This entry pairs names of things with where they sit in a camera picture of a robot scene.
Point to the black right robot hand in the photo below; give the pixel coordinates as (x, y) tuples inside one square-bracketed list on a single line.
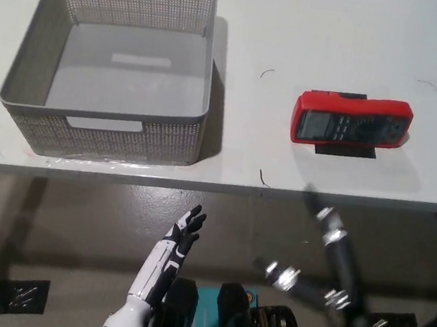
[(343, 268)]

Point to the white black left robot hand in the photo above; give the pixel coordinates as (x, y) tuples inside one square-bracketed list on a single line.
[(163, 261)]

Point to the red digital multimeter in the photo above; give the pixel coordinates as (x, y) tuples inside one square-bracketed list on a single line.
[(353, 122)]

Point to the black tape patch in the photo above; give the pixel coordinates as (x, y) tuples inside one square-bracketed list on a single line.
[(345, 152)]

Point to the clear tape strip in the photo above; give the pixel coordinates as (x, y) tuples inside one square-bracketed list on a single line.
[(98, 161)]

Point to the grey perforated plastic basket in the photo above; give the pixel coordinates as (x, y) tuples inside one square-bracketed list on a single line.
[(133, 79)]

